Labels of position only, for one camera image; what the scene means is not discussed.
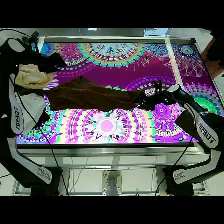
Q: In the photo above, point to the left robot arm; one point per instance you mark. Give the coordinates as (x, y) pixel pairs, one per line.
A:
(15, 113)

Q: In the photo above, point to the brown shirt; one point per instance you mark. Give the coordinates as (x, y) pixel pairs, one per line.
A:
(90, 95)

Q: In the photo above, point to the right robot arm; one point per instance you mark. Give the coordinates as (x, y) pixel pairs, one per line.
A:
(204, 130)

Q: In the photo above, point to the beige garment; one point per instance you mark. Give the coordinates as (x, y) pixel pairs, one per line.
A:
(31, 76)

